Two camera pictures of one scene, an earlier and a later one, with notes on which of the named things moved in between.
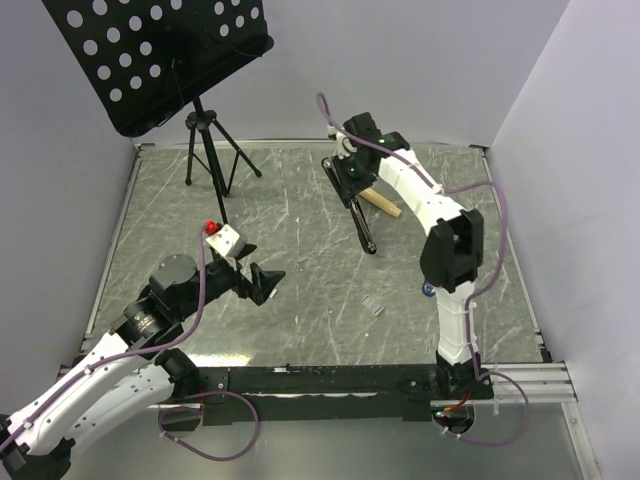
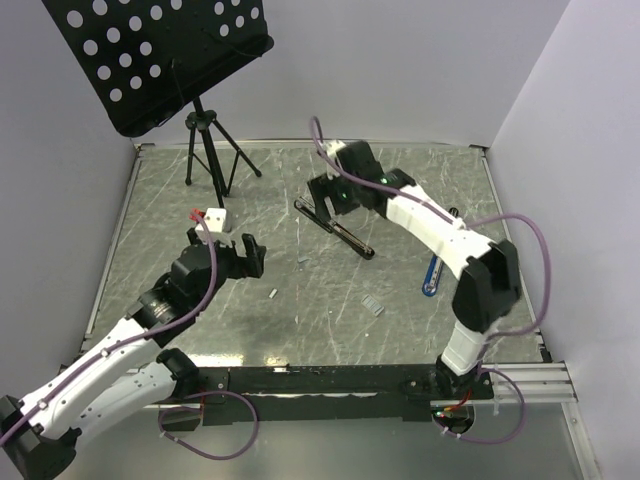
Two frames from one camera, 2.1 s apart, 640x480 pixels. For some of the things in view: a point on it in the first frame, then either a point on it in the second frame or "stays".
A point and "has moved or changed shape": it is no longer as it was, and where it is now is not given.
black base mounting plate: (335, 395) stays
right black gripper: (353, 188) -> (322, 188)
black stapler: (333, 172) has moved or changed shape
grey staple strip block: (372, 304) stays
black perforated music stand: (146, 56) stays
